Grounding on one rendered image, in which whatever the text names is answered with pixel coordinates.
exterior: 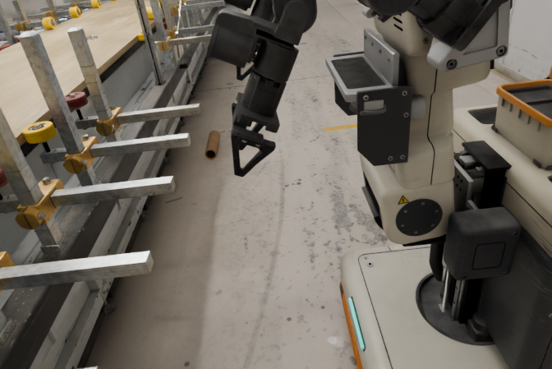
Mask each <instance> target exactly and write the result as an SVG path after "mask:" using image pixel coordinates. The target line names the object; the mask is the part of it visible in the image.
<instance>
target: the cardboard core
mask: <svg viewBox="0 0 552 369"><path fill-rule="evenodd" d="M219 137H220V134H219V132H218V131H211V132H210V134H209V139H208V142H207V146H206V150H205V157H206V158H207V159H214V158H215V157H216V155H217V150H218V146H219Z"/></svg>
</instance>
